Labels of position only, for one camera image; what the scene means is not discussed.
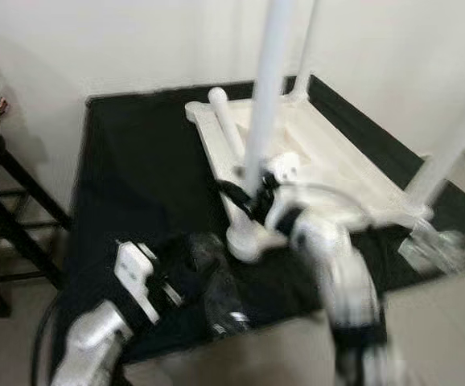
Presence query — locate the white plastic table top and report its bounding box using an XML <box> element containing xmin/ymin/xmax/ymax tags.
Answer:
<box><xmin>184</xmin><ymin>76</ymin><xmax>436</xmax><ymax>264</ymax></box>

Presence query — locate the black table cloth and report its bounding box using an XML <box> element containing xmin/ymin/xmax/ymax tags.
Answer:
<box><xmin>56</xmin><ymin>74</ymin><xmax>465</xmax><ymax>363</ymax></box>

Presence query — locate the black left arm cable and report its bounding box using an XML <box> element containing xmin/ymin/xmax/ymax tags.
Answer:
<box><xmin>30</xmin><ymin>294</ymin><xmax>60</xmax><ymax>386</ymax></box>

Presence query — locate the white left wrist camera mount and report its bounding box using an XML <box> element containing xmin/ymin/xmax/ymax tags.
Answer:
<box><xmin>113</xmin><ymin>240</ymin><xmax>163</xmax><ymax>324</ymax></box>

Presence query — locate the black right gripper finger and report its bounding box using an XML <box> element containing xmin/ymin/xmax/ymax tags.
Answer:
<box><xmin>216</xmin><ymin>179</ymin><xmax>255</xmax><ymax>211</ymax></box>

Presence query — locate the clear tape strip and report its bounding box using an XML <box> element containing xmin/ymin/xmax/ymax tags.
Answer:
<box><xmin>397</xmin><ymin>217</ymin><xmax>465</xmax><ymax>276</ymax></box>

